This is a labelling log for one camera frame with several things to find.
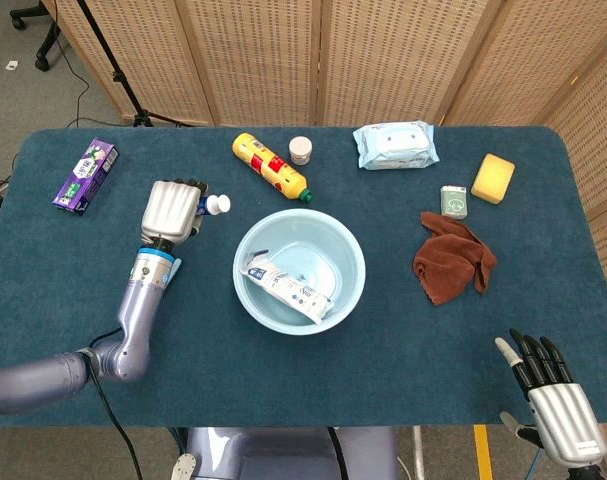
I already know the light blue plastic basin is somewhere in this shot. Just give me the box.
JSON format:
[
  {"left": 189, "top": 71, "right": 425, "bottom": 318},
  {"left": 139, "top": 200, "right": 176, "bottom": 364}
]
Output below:
[{"left": 232, "top": 209, "right": 368, "bottom": 337}]

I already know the black office chair base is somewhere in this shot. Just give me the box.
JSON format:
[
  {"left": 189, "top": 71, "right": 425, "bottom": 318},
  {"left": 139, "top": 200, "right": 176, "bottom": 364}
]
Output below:
[{"left": 10, "top": 0, "right": 62, "bottom": 73}]

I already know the grey robot torso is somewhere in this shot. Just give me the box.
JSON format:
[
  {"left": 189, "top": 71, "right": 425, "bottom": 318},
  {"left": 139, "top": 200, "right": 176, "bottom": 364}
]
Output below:
[{"left": 170, "top": 426, "right": 402, "bottom": 480}]

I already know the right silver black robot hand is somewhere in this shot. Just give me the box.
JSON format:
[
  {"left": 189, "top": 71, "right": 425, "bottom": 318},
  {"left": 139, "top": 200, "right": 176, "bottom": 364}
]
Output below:
[{"left": 493, "top": 328, "right": 607, "bottom": 469}]

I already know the small green soap box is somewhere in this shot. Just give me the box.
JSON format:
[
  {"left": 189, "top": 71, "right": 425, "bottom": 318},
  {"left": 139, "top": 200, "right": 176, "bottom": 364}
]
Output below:
[{"left": 439, "top": 185, "right": 469, "bottom": 220}]

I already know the yellow red canister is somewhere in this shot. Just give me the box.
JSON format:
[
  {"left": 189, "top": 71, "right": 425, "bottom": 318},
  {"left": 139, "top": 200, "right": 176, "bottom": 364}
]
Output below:
[{"left": 231, "top": 132, "right": 316, "bottom": 204}]

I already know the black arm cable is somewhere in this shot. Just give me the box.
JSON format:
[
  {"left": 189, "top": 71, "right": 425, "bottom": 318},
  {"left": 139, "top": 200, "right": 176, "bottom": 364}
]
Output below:
[{"left": 85, "top": 327, "right": 145, "bottom": 480}]

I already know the light blue wet wipes pack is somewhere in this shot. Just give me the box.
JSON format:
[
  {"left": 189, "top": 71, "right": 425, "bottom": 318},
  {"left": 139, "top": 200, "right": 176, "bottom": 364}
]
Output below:
[{"left": 352, "top": 120, "right": 441, "bottom": 172}]

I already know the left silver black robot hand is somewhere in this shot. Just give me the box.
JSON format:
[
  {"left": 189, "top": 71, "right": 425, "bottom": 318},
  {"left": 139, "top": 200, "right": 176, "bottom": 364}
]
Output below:
[{"left": 140, "top": 178, "right": 209, "bottom": 246}]

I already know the brown towel cloth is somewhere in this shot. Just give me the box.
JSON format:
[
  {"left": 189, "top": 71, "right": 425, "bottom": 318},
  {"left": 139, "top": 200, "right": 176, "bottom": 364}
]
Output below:
[{"left": 413, "top": 211, "right": 499, "bottom": 306}]

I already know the purple toothpaste box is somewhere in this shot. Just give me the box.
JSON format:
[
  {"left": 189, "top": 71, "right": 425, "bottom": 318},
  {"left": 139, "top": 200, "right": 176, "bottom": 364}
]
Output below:
[{"left": 51, "top": 137, "right": 121, "bottom": 217}]

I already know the black tripod stand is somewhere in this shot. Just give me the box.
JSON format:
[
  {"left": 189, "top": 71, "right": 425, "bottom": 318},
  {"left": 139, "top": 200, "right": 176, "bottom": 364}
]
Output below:
[{"left": 75, "top": 0, "right": 194, "bottom": 129}]

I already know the yellow floor tape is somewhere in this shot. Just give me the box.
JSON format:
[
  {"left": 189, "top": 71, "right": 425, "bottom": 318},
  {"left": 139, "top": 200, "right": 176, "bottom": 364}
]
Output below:
[{"left": 473, "top": 424, "right": 495, "bottom": 480}]

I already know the blue white toothpaste tube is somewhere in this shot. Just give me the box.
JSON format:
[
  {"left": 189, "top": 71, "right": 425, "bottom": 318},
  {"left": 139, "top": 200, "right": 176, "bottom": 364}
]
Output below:
[{"left": 197, "top": 193, "right": 232, "bottom": 217}]

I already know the metal table leg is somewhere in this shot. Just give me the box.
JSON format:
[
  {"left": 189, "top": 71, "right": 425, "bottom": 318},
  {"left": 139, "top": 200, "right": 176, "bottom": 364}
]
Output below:
[{"left": 412, "top": 426, "right": 427, "bottom": 480}]

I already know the black floor cable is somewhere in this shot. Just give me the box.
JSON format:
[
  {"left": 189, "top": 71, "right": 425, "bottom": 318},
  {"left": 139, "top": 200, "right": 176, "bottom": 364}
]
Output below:
[{"left": 52, "top": 29, "right": 137, "bottom": 131}]

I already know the dark blue table cloth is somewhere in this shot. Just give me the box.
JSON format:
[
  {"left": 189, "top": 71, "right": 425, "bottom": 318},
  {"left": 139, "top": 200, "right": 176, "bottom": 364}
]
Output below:
[{"left": 0, "top": 125, "right": 607, "bottom": 430}]

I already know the small white round jar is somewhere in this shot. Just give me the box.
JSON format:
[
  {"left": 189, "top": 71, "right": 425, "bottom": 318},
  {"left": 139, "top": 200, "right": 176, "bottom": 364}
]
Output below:
[{"left": 288, "top": 136, "right": 314, "bottom": 166}]

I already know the yellow sponge block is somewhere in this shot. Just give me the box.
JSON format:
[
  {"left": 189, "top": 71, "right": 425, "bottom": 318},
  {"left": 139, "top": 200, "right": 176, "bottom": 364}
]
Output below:
[{"left": 470, "top": 153, "right": 516, "bottom": 205}]

